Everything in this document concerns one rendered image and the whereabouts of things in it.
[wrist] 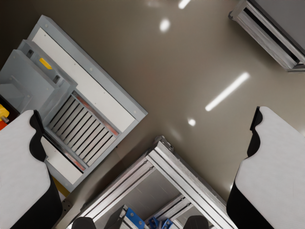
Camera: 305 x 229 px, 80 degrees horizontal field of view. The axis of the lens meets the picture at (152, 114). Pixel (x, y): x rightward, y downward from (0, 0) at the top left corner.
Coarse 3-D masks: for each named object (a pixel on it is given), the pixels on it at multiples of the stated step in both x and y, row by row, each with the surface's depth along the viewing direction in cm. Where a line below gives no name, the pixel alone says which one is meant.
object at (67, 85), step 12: (24, 48) 104; (36, 48) 104; (36, 60) 104; (48, 60) 103; (48, 72) 105; (60, 72) 104; (60, 84) 103; (72, 84) 104; (60, 96) 107; (48, 108) 110; (48, 120) 115
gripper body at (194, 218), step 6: (192, 216) 5; (198, 216) 5; (78, 222) 5; (84, 222) 5; (90, 222) 5; (186, 222) 5; (192, 222) 5; (198, 222) 5; (204, 222) 5; (72, 228) 5; (78, 228) 5; (84, 228) 5; (90, 228) 5; (186, 228) 5; (192, 228) 5; (198, 228) 5; (204, 228) 5
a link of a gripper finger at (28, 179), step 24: (24, 120) 9; (0, 144) 8; (24, 144) 8; (0, 168) 7; (24, 168) 7; (0, 192) 6; (24, 192) 6; (48, 192) 6; (0, 216) 5; (24, 216) 5; (48, 216) 6
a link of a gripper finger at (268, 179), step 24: (264, 120) 9; (264, 144) 8; (288, 144) 8; (240, 168) 7; (264, 168) 7; (288, 168) 6; (240, 192) 6; (264, 192) 6; (288, 192) 6; (240, 216) 6; (264, 216) 5; (288, 216) 5
